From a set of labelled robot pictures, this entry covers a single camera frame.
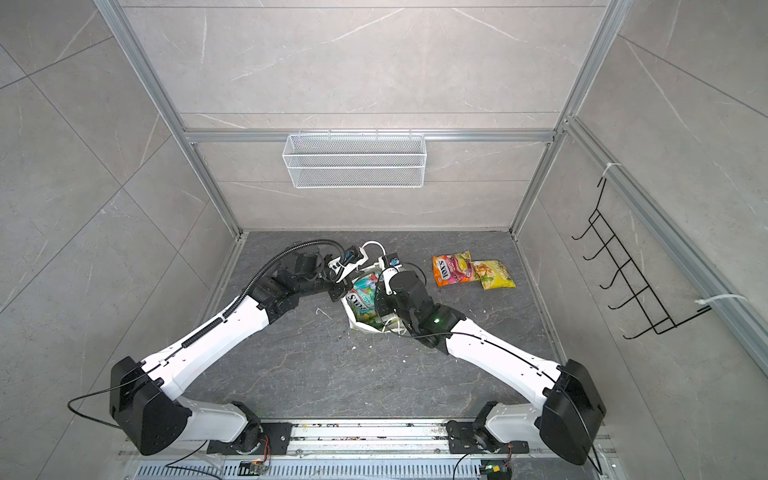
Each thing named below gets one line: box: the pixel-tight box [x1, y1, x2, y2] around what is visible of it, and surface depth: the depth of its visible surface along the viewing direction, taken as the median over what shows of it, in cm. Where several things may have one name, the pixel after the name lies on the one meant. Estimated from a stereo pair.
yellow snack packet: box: [472, 260, 517, 290], surface depth 104 cm
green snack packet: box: [346, 274, 382, 329], surface depth 80 cm
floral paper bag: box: [342, 264, 393, 333], surface depth 78 cm
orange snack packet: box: [432, 250, 475, 287], surface depth 107 cm
